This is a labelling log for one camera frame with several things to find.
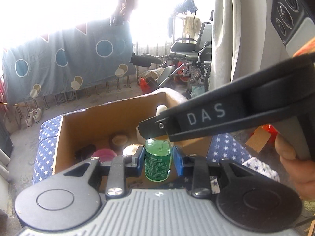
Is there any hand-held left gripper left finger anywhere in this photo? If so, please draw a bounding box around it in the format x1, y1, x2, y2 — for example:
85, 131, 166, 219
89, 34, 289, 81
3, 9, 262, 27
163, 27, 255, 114
63, 145, 145, 198

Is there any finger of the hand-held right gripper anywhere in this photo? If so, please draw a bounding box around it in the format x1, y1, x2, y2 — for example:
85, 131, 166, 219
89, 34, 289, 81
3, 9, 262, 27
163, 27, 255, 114
138, 106, 183, 142

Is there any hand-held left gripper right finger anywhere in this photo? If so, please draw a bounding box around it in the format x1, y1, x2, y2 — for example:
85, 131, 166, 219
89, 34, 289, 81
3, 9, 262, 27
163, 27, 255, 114
173, 146, 281, 199

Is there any green dropper bottle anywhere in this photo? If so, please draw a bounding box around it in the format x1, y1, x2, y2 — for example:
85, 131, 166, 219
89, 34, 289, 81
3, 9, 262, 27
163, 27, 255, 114
144, 105, 172, 183

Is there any white supplement bottle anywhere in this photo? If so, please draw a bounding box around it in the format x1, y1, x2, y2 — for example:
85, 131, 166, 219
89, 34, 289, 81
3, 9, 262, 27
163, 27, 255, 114
136, 125, 148, 145

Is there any gold lid black jar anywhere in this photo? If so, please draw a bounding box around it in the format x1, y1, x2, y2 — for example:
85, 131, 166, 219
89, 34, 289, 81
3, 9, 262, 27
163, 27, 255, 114
112, 134, 128, 151

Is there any pink round lid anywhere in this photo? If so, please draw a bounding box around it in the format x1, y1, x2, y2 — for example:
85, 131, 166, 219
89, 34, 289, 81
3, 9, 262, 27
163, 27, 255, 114
91, 148, 117, 163

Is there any black oval case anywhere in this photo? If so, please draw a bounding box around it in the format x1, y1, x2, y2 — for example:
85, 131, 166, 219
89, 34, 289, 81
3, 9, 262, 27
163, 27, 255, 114
75, 145, 97, 163

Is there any brown cardboard box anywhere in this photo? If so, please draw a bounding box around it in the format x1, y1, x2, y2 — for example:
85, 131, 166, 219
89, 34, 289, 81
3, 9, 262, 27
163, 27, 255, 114
52, 92, 213, 192

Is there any person's right hand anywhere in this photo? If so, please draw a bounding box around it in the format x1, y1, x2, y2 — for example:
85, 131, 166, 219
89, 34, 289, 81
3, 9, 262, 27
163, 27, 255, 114
274, 133, 315, 200

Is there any flat cardboard piece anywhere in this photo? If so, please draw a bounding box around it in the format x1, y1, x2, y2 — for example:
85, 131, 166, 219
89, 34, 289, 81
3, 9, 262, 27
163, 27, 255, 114
245, 125, 271, 154

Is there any pale plastic bag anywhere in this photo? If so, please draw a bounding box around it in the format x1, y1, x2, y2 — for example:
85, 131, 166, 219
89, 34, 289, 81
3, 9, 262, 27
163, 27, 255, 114
191, 86, 209, 99

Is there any grey padded leg rest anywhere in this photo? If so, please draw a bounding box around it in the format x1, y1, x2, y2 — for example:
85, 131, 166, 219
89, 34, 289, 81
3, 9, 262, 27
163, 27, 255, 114
157, 65, 176, 89

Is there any cream cloth bundle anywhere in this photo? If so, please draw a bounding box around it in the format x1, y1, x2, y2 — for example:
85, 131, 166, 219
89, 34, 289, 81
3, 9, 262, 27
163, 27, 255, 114
145, 70, 164, 79

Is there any black padded armrest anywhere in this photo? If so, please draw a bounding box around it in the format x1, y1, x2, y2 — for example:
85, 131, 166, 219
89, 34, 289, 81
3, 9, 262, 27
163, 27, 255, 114
130, 53, 161, 67

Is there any beige curtain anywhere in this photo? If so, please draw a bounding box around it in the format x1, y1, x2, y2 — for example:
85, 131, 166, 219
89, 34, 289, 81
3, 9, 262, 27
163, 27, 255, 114
212, 0, 294, 96

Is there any black wheelchair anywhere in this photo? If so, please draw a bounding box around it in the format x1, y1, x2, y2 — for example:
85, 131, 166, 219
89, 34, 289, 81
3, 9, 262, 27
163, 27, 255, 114
169, 10, 213, 96

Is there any beige hanging towel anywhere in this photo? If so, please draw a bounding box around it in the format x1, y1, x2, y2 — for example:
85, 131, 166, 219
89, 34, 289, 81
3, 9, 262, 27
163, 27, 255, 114
183, 16, 201, 37

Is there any blue white star blanket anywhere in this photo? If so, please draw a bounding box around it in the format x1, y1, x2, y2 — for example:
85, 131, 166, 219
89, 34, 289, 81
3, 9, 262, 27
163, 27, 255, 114
33, 115, 281, 195

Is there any blue circle print bedsheet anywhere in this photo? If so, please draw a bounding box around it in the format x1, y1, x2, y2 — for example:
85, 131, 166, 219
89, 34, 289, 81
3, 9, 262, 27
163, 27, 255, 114
1, 20, 137, 106

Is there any dark hanging garment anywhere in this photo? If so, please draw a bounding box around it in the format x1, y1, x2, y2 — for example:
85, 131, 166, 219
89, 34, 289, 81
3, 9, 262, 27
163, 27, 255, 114
169, 0, 198, 38

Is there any brown hanging garment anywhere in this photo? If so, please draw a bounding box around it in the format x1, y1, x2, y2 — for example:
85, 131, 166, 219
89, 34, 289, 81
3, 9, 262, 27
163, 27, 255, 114
109, 0, 139, 27

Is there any dark grey panel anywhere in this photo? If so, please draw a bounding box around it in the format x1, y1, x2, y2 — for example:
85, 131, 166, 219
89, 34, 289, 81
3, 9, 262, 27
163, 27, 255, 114
0, 120, 13, 158

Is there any white leaning board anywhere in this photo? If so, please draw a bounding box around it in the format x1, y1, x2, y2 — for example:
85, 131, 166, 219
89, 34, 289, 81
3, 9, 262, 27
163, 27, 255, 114
0, 150, 10, 177

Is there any pink hanging cloth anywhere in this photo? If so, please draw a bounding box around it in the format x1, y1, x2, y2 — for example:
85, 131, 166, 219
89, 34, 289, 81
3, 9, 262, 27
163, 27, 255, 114
0, 75, 6, 109

